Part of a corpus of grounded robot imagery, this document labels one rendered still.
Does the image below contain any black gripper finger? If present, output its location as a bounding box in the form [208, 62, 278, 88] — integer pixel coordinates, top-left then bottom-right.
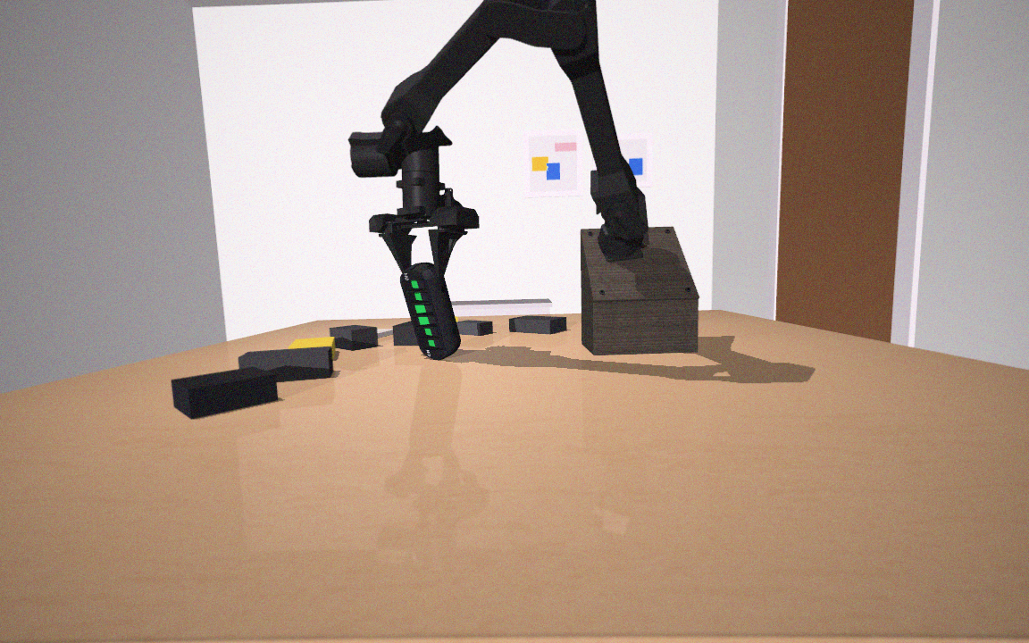
[428, 229, 468, 278]
[379, 233, 417, 273]

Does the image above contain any dark grey rounded unit with white label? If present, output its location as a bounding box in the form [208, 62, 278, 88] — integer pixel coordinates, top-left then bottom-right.
[400, 263, 461, 360]

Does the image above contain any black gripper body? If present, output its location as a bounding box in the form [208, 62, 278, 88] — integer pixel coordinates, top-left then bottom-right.
[369, 171, 480, 235]

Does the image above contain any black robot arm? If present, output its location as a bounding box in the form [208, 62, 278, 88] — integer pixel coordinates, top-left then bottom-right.
[347, 0, 648, 262]

